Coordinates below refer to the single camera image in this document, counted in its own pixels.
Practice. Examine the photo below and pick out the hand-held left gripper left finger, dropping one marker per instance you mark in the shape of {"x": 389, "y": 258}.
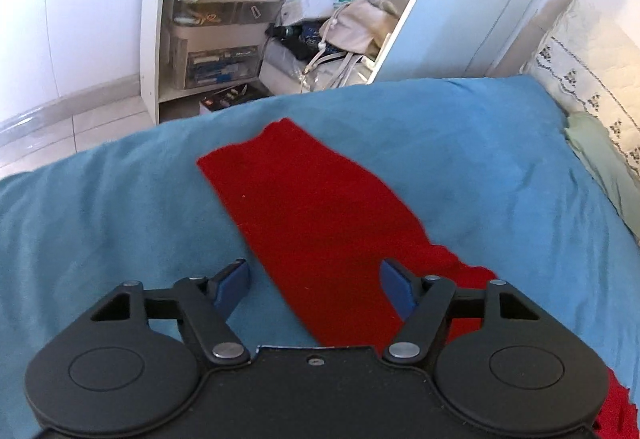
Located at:
{"x": 234, "y": 280}

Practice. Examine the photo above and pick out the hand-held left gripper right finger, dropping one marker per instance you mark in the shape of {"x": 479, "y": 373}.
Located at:
{"x": 397, "y": 286}

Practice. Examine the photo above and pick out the blue blanket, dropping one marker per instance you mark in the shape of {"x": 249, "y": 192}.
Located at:
{"x": 500, "y": 159}

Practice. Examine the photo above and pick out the pale green pillow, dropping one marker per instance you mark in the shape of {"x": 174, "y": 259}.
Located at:
{"x": 602, "y": 159}

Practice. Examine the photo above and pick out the dark box with small items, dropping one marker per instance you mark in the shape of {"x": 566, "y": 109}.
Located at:
{"x": 232, "y": 96}

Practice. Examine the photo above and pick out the white floral pillow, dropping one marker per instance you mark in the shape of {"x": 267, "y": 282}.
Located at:
{"x": 585, "y": 64}

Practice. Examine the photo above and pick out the red knitted garment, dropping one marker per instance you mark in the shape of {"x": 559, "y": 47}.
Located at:
{"x": 320, "y": 229}

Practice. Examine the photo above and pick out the dark blue clothing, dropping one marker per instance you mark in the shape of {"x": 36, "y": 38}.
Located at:
{"x": 297, "y": 36}

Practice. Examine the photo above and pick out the clear plastic drawer unit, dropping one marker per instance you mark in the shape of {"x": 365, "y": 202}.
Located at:
{"x": 220, "y": 39}

